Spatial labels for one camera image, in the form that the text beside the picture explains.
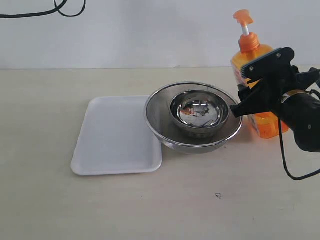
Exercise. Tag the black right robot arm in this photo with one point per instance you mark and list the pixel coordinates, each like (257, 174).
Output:
(307, 129)

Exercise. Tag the small stainless steel bowl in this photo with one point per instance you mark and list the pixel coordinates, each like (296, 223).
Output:
(199, 112)

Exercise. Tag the white rectangular plastic tray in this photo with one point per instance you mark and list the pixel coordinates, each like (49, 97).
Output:
(115, 139)

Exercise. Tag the large stainless steel basin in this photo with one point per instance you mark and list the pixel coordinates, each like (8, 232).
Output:
(158, 119)

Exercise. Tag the orange dish soap pump bottle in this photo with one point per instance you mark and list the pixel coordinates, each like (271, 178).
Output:
(266, 123)

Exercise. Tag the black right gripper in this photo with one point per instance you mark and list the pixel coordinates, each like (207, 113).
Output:
(281, 93)

